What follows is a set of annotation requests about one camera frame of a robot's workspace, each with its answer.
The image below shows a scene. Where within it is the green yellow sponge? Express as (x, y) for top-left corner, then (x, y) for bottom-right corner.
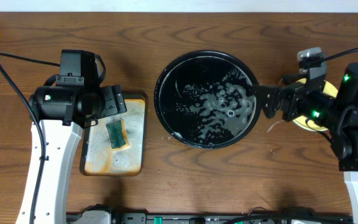
(106, 119), (130, 151)

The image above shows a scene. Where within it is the yellow plate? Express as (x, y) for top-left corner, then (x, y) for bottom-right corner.
(293, 81), (338, 132)

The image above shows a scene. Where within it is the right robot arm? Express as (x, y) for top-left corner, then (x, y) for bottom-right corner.
(252, 63), (358, 223)

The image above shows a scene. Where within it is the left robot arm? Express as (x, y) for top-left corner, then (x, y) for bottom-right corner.
(16, 85), (126, 223)

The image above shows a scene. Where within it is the black rectangular soapy tray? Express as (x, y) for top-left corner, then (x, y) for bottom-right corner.
(80, 93), (147, 176)

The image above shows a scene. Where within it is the black round tray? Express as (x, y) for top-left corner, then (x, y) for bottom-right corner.
(154, 50), (261, 149)

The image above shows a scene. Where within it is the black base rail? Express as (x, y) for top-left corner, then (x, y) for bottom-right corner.
(65, 204), (354, 224)

